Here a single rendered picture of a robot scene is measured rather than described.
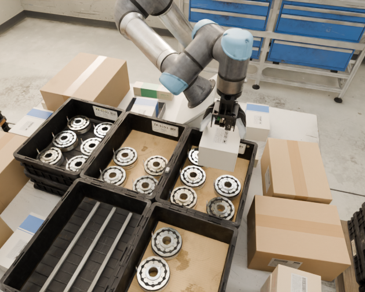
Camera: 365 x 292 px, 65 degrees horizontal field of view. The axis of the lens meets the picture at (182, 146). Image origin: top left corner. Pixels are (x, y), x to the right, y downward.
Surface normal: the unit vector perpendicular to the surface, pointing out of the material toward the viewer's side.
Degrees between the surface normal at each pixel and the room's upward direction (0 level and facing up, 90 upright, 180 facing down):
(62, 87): 0
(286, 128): 0
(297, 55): 90
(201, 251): 0
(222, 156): 90
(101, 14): 90
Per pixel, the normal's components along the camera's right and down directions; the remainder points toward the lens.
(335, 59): -0.25, 0.70
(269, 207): 0.02, -0.68
